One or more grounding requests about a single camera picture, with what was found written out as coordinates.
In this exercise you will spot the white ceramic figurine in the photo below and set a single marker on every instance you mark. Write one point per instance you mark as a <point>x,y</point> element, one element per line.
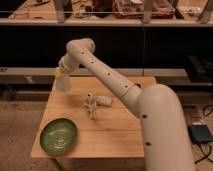
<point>90,106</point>

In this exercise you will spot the black equipment right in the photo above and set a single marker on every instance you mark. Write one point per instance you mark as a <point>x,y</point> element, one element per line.
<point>199,69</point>

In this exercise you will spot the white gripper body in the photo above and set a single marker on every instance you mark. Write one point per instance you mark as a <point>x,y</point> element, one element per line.
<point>67,64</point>

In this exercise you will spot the green ceramic bowl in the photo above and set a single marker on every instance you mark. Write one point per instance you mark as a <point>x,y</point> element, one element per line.
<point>58,136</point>

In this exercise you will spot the red clutter box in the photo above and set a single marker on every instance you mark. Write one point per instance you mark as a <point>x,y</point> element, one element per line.
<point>134,9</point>

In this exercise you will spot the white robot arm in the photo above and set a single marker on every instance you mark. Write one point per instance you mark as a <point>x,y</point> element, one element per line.
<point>166,141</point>

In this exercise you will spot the long workbench shelf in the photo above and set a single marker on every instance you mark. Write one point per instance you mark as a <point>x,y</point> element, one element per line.
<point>99,13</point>

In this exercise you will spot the wooden table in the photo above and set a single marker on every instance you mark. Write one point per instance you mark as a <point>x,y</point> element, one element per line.
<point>110,142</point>

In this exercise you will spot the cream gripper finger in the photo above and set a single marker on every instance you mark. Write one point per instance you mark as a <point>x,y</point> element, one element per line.
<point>57,73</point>

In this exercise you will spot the small white cylinder object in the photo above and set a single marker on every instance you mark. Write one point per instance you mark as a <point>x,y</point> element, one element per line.
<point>104,101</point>

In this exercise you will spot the black foot pedal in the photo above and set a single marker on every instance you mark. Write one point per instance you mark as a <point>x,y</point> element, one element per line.
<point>200,134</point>

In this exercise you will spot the white ceramic cup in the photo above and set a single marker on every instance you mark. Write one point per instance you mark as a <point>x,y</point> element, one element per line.
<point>63,83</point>

